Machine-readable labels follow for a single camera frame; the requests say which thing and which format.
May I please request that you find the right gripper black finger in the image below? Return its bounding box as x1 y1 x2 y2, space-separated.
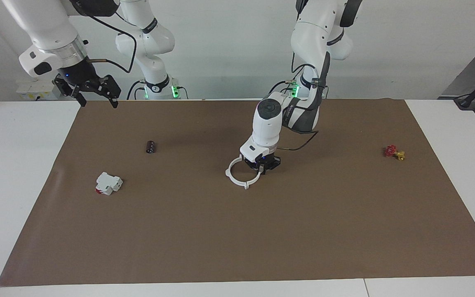
53 76 87 107
99 75 121 109

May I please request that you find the white half-ring pipe clamp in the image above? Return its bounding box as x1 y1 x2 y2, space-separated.
244 170 262 190
225 156 249 190

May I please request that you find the white power strip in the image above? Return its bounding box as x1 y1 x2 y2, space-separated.
16 80 61 101

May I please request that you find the brown paper mat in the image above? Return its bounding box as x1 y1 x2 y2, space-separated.
0 99 475 286

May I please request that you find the white circuit breaker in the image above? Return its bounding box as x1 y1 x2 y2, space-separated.
95 172 123 196

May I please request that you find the red and yellow valve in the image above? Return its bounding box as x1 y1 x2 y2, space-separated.
383 144 406 161

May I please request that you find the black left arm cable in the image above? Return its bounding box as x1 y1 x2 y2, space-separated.
277 49 331 151

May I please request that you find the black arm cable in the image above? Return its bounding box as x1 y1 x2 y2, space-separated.
73 0 139 75
277 49 331 151

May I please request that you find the black base cable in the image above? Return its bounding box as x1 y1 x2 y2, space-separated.
127 80 145 100
267 80 294 98

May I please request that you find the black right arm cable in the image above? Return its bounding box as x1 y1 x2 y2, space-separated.
73 0 139 75

